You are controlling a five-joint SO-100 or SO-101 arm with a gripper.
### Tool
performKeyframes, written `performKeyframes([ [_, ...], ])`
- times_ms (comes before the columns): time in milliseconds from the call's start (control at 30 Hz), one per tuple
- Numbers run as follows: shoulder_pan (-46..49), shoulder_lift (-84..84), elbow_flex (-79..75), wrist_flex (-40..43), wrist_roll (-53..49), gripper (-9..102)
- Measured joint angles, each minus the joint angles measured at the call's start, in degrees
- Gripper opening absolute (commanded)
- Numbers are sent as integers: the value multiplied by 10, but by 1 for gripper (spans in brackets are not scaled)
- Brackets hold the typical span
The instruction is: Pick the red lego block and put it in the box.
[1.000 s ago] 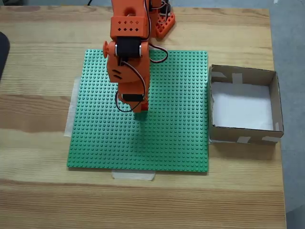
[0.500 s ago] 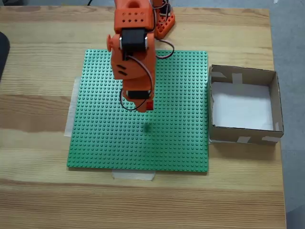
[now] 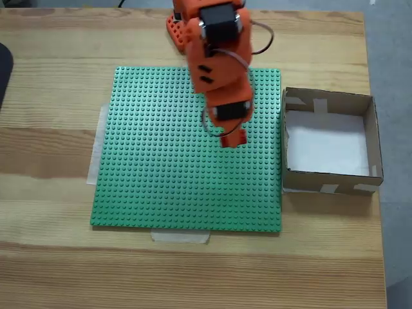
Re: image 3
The green lego baseplate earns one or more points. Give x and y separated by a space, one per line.
161 177

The open cardboard box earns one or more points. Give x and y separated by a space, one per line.
302 181

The white paper sheet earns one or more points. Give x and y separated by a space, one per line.
325 145

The small masking tape strip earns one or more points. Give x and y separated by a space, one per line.
180 237

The wide masking tape strip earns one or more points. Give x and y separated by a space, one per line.
95 161

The black rounded object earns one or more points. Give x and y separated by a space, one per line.
4 74

